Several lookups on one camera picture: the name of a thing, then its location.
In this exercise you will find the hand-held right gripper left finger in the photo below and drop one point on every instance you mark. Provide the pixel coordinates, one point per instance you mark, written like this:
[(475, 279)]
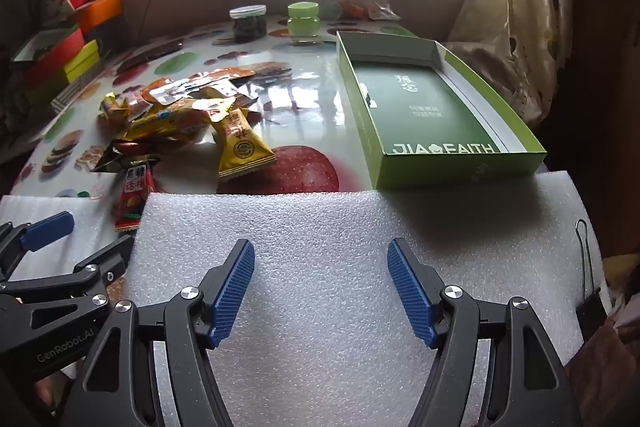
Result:
[(232, 292)]

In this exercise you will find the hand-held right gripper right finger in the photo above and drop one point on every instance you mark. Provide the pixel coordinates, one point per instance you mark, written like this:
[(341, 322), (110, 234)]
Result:
[(410, 292)]

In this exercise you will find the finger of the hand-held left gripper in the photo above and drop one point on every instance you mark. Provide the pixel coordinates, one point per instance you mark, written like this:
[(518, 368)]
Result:
[(102, 263), (47, 229)]

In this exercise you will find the green cardboard box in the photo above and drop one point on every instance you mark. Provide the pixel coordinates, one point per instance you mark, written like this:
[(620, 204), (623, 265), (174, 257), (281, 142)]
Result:
[(430, 107)]

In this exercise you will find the red candy packet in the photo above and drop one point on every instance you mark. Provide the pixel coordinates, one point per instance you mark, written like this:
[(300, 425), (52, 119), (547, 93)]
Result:
[(131, 197)]

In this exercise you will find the white foam sheet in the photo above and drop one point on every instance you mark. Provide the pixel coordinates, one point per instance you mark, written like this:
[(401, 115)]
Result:
[(320, 227)]

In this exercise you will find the yellow candy packet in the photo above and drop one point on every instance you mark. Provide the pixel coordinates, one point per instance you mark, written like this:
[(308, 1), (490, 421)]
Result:
[(242, 147)]

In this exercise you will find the pile of snack packets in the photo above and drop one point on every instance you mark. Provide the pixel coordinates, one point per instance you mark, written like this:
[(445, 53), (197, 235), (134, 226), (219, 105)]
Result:
[(170, 107)]

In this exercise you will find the black binder clip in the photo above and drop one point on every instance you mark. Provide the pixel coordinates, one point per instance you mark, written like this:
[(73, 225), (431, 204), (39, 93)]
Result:
[(590, 312)]

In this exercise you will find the orange cardboard box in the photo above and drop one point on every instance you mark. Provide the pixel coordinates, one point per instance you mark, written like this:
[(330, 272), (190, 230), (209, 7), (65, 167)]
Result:
[(102, 9)]

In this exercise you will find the printed fruit tablecloth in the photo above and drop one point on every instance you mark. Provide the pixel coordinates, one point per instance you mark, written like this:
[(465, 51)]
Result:
[(300, 72)]

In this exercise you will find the dark jar with white lid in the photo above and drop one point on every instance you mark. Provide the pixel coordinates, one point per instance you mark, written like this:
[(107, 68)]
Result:
[(248, 27)]

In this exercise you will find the green glass jar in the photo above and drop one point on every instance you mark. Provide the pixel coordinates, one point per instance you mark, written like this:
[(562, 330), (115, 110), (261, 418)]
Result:
[(303, 24)]

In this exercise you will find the dark wooden cabinet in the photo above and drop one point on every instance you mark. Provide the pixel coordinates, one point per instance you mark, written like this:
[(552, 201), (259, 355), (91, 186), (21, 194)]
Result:
[(600, 57)]

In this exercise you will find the cream patterned curtain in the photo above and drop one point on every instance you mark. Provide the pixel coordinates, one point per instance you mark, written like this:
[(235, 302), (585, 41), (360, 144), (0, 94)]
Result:
[(515, 7)]

